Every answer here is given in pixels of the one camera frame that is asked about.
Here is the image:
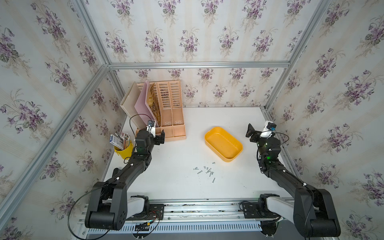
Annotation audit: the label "yellow plastic storage box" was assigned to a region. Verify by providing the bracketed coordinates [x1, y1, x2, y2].
[204, 127, 243, 163]

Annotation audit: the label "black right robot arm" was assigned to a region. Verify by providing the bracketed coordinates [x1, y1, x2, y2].
[240, 121, 341, 239]

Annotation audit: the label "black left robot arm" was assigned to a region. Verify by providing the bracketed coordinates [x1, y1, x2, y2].
[85, 130, 165, 230]

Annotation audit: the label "yellow pen cup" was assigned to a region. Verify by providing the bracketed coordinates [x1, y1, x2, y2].
[114, 141, 134, 160]

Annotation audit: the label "pink folder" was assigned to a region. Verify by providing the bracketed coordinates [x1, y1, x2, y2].
[136, 81, 155, 124]

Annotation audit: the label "pens in cup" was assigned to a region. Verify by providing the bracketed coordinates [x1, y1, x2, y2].
[109, 134, 131, 151]

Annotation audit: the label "patterned brown folder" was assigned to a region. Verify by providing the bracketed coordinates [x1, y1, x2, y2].
[147, 83, 161, 127]

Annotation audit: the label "peach plastic desk organizer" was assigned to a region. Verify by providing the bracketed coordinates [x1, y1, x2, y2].
[150, 80, 187, 142]

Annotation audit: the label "beige folder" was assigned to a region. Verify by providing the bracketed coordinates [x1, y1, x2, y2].
[120, 83, 149, 129]

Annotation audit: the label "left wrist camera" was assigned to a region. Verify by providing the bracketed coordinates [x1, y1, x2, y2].
[146, 120, 156, 137]

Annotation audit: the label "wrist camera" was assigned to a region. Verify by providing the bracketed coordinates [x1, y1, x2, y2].
[146, 120, 156, 137]
[260, 121, 277, 139]

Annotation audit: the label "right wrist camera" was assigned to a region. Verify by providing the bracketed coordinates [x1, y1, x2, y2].
[260, 121, 277, 139]

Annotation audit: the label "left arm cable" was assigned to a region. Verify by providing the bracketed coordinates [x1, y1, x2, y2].
[67, 191, 112, 240]

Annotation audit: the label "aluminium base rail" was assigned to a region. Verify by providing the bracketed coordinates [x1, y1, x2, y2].
[73, 197, 293, 240]

